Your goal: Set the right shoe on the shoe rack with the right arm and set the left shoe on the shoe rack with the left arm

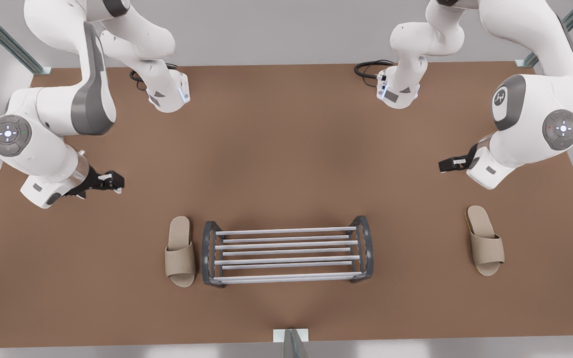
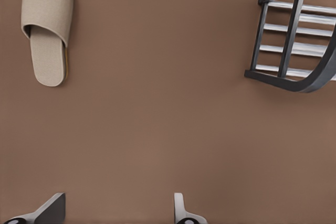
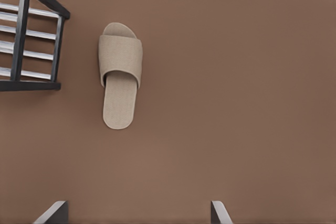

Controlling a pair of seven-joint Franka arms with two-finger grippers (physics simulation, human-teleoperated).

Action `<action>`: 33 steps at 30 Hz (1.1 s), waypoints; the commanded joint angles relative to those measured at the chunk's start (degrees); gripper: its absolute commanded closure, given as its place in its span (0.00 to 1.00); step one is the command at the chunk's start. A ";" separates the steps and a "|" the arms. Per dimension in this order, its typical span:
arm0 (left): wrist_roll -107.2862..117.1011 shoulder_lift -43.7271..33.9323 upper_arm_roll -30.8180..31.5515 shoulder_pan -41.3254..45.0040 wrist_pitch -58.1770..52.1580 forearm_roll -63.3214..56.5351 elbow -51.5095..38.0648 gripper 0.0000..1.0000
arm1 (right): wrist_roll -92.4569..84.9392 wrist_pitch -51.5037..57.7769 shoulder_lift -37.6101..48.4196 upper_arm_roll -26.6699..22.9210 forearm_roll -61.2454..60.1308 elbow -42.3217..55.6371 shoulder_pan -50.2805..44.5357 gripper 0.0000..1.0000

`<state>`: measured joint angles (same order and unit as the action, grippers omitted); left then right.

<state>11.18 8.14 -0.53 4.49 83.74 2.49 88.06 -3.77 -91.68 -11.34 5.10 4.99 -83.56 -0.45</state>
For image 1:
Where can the beige slipper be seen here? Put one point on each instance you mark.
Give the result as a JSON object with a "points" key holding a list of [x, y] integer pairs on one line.
{"points": [[485, 246], [180, 258]]}

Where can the grey metal shoe rack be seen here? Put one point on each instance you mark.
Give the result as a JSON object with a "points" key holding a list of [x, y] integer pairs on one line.
{"points": [[286, 245]]}

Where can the silver frame post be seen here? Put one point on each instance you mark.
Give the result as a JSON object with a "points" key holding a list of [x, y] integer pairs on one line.
{"points": [[292, 343], [562, 27], [3, 37]]}

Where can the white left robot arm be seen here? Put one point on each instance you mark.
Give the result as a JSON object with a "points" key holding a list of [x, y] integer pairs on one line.
{"points": [[530, 109]]}

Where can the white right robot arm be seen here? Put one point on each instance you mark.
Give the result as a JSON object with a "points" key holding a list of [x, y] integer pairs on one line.
{"points": [[43, 114]]}

